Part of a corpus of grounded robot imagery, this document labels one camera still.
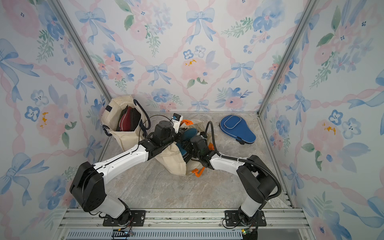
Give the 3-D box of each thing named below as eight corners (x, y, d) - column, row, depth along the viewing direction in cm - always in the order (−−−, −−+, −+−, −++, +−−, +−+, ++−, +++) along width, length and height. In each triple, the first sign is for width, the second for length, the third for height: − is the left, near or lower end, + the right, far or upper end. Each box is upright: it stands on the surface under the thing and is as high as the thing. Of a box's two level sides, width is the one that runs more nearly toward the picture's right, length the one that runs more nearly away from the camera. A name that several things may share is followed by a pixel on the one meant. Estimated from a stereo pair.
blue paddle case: (222, 144, 104) (223, 140, 100) (218, 118, 119) (219, 114, 115) (254, 144, 104) (256, 140, 100) (246, 118, 119) (248, 114, 115)
